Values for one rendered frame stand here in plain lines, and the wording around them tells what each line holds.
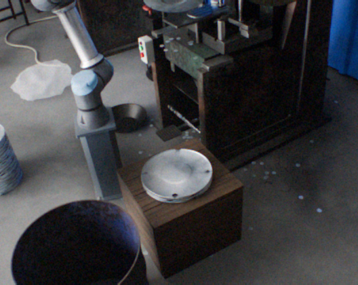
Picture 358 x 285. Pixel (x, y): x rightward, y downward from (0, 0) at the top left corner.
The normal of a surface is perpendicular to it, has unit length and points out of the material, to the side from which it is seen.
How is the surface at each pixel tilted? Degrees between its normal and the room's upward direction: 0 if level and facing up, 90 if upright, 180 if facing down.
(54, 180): 0
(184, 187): 0
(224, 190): 0
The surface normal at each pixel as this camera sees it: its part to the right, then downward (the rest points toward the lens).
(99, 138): 0.26, 0.59
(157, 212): -0.09, -0.77
